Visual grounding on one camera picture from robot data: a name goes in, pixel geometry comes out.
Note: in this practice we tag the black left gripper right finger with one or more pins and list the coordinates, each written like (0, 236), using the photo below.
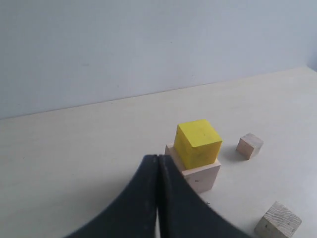
(182, 213)

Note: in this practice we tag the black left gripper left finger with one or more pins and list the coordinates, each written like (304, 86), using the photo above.
(133, 213)

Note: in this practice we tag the large pale wooden cube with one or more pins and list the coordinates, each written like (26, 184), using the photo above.
(201, 179)

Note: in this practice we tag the yellow cube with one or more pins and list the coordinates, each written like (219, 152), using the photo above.
(197, 143)

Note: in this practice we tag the small pale wooden cube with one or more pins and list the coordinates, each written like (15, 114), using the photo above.
(249, 145)

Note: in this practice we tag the medium grainy wooden cube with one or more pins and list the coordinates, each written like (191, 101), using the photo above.
(277, 222)

